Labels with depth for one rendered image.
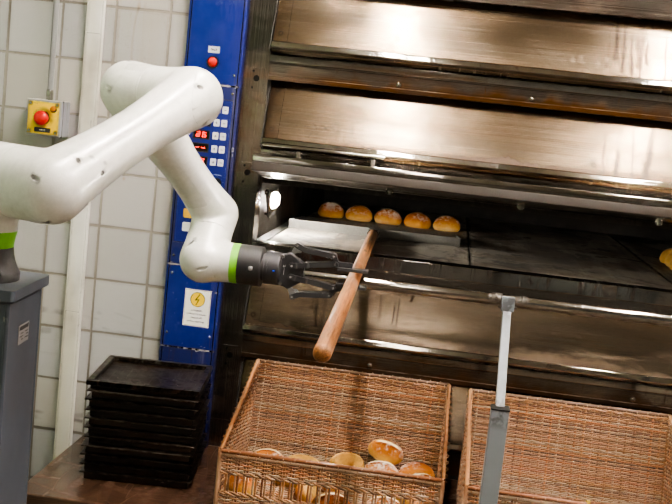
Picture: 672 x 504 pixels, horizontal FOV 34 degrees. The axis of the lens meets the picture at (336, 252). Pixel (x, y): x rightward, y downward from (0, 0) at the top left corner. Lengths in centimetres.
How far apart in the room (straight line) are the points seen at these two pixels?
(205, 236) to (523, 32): 106
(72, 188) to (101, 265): 129
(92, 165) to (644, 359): 171
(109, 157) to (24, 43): 129
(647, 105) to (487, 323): 72
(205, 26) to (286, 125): 35
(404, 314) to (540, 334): 38
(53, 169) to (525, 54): 150
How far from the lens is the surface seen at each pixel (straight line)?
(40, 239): 323
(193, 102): 214
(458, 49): 298
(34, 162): 191
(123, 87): 226
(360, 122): 300
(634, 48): 303
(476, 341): 304
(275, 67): 304
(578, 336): 307
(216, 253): 248
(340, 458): 300
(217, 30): 304
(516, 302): 265
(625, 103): 302
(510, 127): 300
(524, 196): 285
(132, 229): 314
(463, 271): 301
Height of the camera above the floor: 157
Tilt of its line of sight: 7 degrees down
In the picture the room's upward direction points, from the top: 6 degrees clockwise
